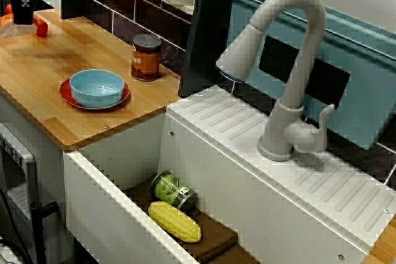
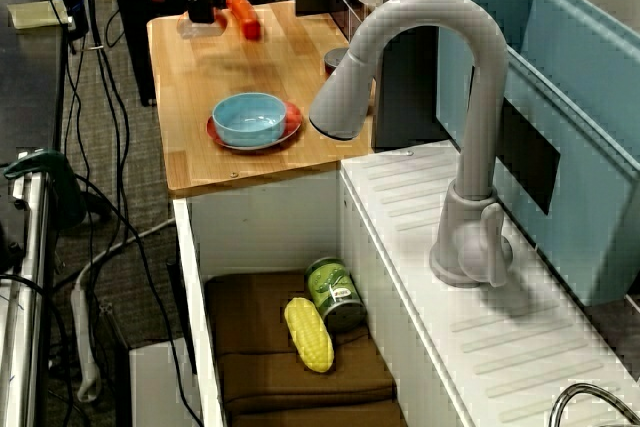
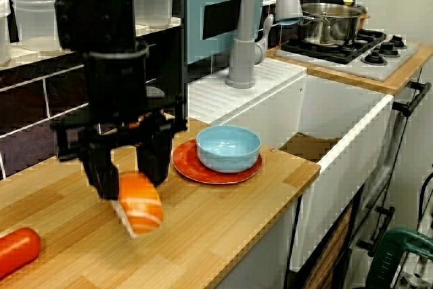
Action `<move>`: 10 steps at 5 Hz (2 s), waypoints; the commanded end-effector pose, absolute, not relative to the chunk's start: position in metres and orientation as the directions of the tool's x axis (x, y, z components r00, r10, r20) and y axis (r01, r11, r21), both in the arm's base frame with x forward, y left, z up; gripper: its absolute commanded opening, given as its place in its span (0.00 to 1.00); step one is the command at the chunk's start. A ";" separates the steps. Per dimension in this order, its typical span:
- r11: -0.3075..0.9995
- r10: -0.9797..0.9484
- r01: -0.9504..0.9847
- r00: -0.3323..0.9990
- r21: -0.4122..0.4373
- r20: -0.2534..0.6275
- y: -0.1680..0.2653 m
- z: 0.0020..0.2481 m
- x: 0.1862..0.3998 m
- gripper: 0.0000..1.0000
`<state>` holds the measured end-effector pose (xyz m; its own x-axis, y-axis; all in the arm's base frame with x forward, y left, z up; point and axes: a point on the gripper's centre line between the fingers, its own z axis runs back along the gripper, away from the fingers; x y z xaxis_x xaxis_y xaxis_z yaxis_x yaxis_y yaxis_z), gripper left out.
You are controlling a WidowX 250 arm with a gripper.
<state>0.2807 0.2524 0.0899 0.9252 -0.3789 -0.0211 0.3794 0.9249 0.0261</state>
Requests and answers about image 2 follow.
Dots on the aluminium table rail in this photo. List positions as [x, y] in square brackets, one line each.
[30, 297]

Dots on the steel pot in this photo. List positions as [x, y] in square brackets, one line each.
[582, 386]

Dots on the white toy sink unit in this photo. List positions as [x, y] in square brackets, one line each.
[500, 347]

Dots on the light blue bowl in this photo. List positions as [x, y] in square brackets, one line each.
[250, 119]

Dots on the brown beans can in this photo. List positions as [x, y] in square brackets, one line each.
[334, 59]

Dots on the teal plastic bin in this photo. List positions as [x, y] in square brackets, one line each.
[590, 172]

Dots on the grey toy faucet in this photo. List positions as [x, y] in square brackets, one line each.
[480, 97]

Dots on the white power strip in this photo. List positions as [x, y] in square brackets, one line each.
[82, 337]

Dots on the black kitchen frame post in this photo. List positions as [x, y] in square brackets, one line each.
[405, 97]

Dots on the yellow corn cob toy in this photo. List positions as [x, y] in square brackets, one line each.
[310, 337]

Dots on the red sausage toy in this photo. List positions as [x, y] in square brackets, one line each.
[245, 14]

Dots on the green corn can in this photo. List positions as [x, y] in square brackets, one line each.
[335, 292]

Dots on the red plate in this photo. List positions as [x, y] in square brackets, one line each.
[295, 122]

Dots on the white box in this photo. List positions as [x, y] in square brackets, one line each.
[160, 387]

